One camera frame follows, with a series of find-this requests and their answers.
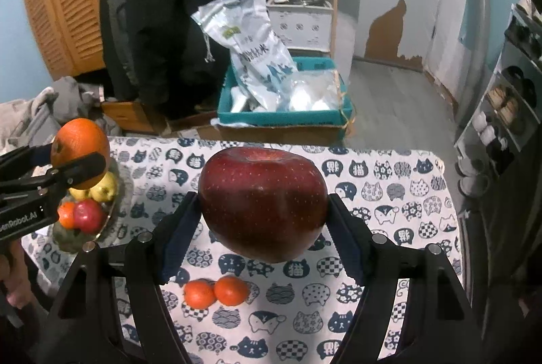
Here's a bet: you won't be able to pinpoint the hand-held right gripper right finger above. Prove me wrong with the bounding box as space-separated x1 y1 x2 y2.
328 193 483 364

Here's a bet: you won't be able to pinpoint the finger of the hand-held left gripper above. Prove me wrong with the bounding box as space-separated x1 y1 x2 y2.
0 152 107 202
0 142 55 179

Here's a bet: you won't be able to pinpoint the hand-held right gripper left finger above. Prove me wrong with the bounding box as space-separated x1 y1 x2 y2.
40 192 202 364

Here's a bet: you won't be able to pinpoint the large orange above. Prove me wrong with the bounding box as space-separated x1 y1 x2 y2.
50 117 111 190

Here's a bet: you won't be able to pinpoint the bright red apple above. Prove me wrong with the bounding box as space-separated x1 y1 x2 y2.
73 199 106 233

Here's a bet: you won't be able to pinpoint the clear glass plate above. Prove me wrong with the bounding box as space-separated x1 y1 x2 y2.
51 158 122 254

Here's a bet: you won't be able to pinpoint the dark red apple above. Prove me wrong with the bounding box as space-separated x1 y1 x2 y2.
198 147 330 264

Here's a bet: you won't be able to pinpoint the person's left hand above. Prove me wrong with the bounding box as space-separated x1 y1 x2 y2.
0 241 32 307

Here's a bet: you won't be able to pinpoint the cat print tablecloth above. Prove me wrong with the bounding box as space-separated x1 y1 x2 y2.
21 135 464 364

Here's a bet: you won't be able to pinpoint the grey crumpled jacket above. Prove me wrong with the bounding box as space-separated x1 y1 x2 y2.
54 76 123 137

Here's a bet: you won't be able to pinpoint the brown cardboard box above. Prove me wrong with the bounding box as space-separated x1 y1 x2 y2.
163 110 218 134

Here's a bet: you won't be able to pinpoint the flat cardboard box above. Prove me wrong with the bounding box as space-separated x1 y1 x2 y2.
197 116 355 147

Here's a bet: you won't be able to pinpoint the grey hanging jacket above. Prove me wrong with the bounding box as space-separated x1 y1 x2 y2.
106 0 130 94

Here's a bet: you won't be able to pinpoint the clear plastic bag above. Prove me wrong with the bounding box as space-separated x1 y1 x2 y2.
288 70 345 112

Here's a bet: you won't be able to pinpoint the wooden louvered wardrobe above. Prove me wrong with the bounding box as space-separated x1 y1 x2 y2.
19 0 157 134

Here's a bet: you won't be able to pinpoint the white shoes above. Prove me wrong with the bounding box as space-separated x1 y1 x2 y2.
472 112 508 149

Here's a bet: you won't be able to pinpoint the black hanging coat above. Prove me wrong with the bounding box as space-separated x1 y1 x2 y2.
99 0 255 119

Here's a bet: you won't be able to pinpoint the white printed rice bag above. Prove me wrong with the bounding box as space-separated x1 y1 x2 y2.
190 0 299 111

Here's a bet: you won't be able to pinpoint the brown shoes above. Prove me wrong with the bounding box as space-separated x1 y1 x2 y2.
487 87 521 123

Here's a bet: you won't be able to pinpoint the white storage box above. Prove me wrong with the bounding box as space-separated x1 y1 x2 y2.
266 4 333 53

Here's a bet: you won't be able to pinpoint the grey metal door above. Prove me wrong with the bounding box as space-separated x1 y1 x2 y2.
423 0 488 119

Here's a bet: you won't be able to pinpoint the dark shoe rack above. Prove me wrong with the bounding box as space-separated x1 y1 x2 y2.
454 3 542 197

